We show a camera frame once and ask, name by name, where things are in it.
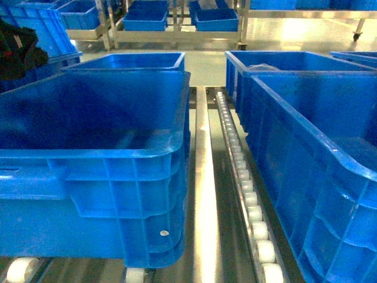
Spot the stainless steel shelf rack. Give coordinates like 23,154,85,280
0,85,304,283

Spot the blue bin with red parts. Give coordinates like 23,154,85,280
246,72,376,282

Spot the blue bin rear middle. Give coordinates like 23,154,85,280
62,52,186,72

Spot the blue bin rear right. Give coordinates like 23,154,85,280
225,51,376,132

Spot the empty blue middle bin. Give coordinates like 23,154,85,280
1,70,191,268

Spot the white roller track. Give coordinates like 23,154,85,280
216,91,289,282

